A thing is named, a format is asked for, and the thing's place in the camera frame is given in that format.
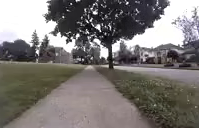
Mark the large dark leafy tree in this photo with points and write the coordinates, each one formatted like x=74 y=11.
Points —
x=110 y=56

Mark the cluster of tall trees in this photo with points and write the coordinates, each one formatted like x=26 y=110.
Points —
x=87 y=53

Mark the group of trees by houses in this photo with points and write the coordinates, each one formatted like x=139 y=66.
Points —
x=123 y=55

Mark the grey building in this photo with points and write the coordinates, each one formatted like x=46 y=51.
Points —
x=63 y=56

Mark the grey concrete sidewalk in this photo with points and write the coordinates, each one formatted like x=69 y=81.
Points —
x=83 y=100

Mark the white house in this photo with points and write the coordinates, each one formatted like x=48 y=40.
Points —
x=143 y=54

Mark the grass verge strip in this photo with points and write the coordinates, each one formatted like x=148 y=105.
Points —
x=160 y=100

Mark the grey asphalt road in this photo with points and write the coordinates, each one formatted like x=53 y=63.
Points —
x=173 y=75

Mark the row of dark trees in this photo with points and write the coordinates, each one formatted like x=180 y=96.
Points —
x=18 y=50

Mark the wide grass field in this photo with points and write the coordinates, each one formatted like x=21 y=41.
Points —
x=20 y=86

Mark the thin sparse tree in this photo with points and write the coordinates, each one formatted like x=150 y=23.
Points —
x=197 y=53

